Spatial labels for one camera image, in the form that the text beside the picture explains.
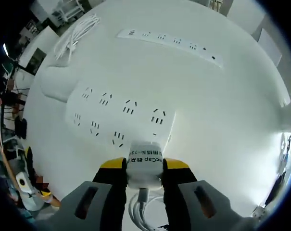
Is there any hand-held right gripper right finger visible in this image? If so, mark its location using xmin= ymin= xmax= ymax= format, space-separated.
xmin=161 ymin=157 xmax=254 ymax=231

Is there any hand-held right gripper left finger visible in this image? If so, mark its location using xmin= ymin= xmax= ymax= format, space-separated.
xmin=34 ymin=156 xmax=129 ymax=231

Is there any white charger cable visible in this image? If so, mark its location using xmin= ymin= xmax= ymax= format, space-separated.
xmin=127 ymin=187 xmax=169 ymax=231

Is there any white charger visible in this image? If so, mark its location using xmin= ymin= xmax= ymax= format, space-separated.
xmin=125 ymin=140 xmax=165 ymax=190

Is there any wide white power strip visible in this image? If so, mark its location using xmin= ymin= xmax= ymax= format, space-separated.
xmin=40 ymin=64 xmax=177 ymax=155

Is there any narrow white power strip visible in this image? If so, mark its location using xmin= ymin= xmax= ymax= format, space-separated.
xmin=116 ymin=28 xmax=225 ymax=68

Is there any white floor socket box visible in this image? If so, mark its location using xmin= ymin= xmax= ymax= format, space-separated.
xmin=252 ymin=205 xmax=269 ymax=219

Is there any white chair back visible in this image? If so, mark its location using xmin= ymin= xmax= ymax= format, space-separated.
xmin=257 ymin=28 xmax=283 ymax=67

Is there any white power strip cable bundle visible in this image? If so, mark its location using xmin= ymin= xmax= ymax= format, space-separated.
xmin=53 ymin=13 xmax=101 ymax=61

